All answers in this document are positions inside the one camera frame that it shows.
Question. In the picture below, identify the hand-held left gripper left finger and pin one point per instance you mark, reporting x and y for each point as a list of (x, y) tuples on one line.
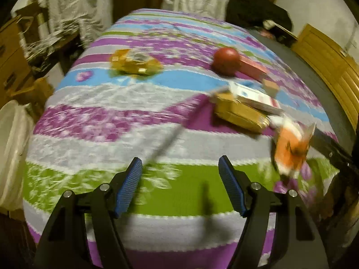
[(130, 186)]

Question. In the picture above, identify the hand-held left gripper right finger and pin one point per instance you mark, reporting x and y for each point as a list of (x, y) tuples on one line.
[(232, 186)]

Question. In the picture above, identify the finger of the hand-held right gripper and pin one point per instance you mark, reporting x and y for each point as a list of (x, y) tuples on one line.
[(333, 152)]

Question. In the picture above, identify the orange print paper cup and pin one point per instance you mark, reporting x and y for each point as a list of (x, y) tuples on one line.
[(291, 145)]

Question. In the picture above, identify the white cardboard box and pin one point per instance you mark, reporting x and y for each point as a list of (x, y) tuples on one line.
[(252, 96)]

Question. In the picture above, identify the white plastic bucket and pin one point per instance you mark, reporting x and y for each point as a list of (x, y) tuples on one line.
[(14, 151)]

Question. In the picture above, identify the thin grey stick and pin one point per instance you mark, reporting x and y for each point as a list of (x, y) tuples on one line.
[(174, 134)]

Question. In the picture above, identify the striped floral bedsheet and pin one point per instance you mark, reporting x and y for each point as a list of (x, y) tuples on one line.
[(140, 117)]

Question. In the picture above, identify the grey mattress cover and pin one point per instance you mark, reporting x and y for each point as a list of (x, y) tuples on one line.
[(303, 81)]

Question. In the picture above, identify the small wooden block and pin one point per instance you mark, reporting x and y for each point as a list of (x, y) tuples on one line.
[(271, 87)]

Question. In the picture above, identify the wooden bed headboard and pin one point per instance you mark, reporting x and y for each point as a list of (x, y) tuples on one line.
[(328, 61)]

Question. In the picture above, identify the orange-red box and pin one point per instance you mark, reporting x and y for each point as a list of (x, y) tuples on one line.
[(253, 67)]

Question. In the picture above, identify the yellow snack packet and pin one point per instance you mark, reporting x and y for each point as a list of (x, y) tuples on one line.
[(134, 61)]

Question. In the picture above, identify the red apple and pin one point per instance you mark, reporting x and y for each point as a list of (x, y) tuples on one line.
[(225, 61)]

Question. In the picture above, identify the light wooden chair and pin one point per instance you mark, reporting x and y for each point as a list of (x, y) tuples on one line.
[(30, 89)]

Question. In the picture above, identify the black cloth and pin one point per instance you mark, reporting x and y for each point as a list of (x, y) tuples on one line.
[(255, 9)]

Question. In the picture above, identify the wooden dresser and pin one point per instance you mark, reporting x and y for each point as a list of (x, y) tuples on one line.
[(14, 56)]

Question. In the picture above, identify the grey striped cloth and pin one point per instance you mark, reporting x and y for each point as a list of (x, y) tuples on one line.
[(73, 8)]

